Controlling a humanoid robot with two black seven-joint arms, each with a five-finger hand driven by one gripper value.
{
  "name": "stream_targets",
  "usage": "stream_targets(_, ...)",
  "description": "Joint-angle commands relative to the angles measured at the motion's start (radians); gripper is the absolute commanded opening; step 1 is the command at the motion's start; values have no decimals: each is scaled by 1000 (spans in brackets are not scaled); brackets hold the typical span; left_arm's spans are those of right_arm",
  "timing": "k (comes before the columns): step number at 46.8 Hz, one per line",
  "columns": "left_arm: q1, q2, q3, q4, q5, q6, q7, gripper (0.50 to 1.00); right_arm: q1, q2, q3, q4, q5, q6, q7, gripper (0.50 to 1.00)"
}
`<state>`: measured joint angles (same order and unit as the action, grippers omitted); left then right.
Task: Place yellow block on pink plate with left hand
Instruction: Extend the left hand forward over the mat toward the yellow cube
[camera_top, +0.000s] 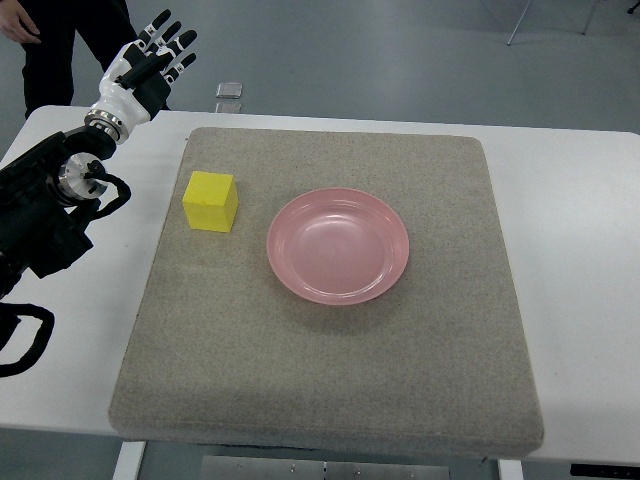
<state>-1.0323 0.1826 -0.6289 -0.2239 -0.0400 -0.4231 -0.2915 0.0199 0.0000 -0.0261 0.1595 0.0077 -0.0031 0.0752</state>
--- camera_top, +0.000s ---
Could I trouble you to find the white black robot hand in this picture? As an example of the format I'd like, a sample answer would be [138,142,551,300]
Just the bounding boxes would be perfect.
[85,9,197,144]

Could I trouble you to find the yellow block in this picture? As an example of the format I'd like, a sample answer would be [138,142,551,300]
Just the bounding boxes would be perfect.
[182,171,239,233]

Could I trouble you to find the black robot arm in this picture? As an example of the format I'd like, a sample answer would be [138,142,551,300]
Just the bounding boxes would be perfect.
[1,111,131,296]

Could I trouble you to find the upper floor socket plate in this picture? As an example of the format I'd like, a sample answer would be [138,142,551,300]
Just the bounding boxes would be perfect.
[216,82,243,99]

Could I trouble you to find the floor socket plate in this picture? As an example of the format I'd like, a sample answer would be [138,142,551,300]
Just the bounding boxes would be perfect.
[215,102,241,114]
[216,82,243,99]

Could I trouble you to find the lower floor socket plate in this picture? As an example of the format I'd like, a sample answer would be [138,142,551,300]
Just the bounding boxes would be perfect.
[215,102,241,114]

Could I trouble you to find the pink plate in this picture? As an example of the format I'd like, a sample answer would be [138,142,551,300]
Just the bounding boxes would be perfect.
[266,188,410,306]

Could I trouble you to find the person in black clothes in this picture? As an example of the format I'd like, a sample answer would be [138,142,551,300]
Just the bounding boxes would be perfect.
[1,1,137,116]

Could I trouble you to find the beige fabric mat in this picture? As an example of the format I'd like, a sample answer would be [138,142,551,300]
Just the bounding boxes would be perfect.
[109,127,544,458]

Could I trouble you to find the white left table leg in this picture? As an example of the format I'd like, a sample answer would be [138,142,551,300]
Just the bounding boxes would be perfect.
[112,441,146,480]

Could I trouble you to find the white table leg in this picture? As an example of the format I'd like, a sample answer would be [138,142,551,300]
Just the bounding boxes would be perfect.
[497,460,524,480]
[112,441,146,480]

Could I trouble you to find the metal chair legs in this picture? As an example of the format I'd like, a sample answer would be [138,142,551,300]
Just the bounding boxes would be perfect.
[505,1,639,46]

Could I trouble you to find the white right table leg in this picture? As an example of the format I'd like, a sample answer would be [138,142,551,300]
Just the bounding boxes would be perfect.
[497,460,524,480]

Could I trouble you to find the black label strip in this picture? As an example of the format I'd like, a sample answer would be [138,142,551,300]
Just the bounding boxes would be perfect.
[570,463,640,480]

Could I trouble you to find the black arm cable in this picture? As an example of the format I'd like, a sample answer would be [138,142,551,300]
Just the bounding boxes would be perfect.
[0,301,55,378]

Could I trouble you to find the metal base plate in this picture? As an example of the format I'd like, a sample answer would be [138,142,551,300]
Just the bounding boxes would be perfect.
[199,456,451,480]

